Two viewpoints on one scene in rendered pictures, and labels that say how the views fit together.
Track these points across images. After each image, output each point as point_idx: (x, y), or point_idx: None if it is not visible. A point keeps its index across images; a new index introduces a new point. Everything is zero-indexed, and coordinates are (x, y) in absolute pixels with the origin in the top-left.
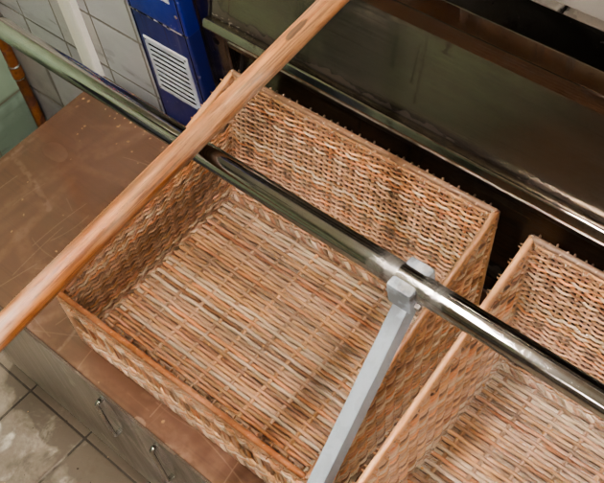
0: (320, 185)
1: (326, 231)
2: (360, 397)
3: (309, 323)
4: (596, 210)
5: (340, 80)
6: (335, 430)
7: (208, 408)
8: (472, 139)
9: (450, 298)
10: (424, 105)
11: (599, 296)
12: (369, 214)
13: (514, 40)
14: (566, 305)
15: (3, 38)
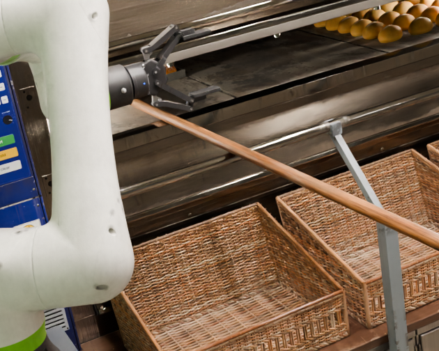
0: (175, 277)
1: (299, 132)
2: (358, 168)
3: (235, 325)
4: (292, 157)
5: (166, 202)
6: (364, 184)
7: (286, 315)
8: (235, 174)
9: (347, 115)
10: (209, 178)
11: (312, 196)
12: (208, 265)
13: (237, 108)
14: (304, 214)
15: None
